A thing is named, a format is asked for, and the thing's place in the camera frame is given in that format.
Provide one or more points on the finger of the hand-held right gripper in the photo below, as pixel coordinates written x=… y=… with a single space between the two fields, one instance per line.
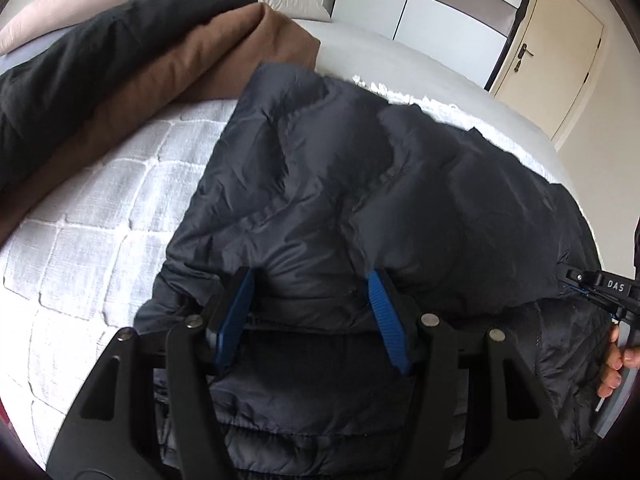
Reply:
x=575 y=275

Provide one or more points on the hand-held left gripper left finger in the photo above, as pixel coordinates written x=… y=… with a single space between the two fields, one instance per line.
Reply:
x=232 y=320

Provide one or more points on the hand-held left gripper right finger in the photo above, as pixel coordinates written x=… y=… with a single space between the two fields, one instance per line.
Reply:
x=390 y=320

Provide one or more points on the black puffer jacket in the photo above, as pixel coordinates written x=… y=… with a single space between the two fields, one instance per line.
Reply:
x=425 y=200

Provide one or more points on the person's right hand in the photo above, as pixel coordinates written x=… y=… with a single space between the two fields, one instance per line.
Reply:
x=612 y=370

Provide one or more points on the white checked blanket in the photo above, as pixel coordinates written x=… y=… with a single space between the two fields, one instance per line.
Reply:
x=100 y=200

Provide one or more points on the cream door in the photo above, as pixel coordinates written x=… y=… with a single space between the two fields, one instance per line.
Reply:
x=560 y=50

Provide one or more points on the black and brown coat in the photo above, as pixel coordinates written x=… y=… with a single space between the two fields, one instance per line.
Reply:
x=200 y=75

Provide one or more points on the bed with pale sheet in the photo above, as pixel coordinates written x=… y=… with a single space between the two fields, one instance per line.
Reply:
x=400 y=65

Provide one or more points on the white and grey wardrobe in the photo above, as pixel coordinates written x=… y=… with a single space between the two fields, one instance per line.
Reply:
x=425 y=10

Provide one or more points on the pale pink pillow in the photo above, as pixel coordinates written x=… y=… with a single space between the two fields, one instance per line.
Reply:
x=60 y=10

